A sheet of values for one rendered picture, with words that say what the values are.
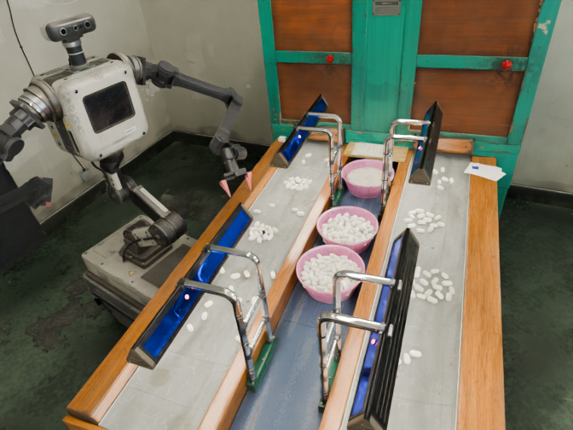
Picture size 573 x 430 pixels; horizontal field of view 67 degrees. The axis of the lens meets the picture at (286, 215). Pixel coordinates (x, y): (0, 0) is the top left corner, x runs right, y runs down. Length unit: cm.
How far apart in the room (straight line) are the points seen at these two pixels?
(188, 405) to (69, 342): 150
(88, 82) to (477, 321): 164
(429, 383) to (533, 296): 152
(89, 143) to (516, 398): 218
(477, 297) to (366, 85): 125
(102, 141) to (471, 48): 168
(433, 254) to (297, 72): 124
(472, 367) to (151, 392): 99
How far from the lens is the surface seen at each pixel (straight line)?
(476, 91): 236
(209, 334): 158
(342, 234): 190
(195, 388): 147
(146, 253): 233
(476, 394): 143
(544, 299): 287
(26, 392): 275
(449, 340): 156
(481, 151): 249
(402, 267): 122
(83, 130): 187
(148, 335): 115
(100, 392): 155
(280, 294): 162
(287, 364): 154
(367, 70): 236
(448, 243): 190
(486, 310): 164
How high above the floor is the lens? 195
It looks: 37 degrees down
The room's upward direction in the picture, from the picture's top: 6 degrees counter-clockwise
